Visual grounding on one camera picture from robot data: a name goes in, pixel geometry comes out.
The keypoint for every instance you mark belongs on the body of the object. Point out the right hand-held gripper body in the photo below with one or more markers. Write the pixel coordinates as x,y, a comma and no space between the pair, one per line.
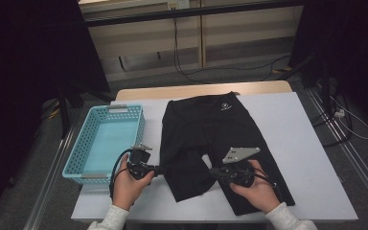
239,174

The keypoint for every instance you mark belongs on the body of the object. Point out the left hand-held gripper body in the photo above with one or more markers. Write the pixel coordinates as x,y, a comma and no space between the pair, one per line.
140,158

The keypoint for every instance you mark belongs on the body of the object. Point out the light blue plastic basket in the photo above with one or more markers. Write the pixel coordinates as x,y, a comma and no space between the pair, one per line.
108,147

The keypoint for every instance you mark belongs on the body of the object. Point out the black pants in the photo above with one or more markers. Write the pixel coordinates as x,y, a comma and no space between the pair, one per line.
198,127

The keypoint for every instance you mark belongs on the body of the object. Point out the person's right hand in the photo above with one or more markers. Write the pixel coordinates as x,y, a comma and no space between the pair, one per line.
258,195

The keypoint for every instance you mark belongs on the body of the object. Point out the person's left hand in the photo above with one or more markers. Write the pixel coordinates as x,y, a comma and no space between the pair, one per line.
127,191

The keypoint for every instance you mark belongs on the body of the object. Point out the black stand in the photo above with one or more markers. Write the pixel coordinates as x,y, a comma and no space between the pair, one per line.
325,86
64,118

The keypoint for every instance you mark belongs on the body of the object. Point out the beige cabinet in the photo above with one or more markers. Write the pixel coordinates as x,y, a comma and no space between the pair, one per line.
147,38

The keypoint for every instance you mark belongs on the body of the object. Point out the black curtain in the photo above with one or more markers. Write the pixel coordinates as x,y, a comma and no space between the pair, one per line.
28,64
357,38

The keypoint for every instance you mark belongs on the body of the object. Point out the black horizontal bar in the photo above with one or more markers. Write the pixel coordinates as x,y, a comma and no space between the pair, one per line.
185,12

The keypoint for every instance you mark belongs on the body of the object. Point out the aluminium floor rail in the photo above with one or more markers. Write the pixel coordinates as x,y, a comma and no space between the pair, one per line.
359,163
49,183

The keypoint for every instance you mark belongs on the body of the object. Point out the white wall socket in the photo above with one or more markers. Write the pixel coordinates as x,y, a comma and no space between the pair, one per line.
179,4

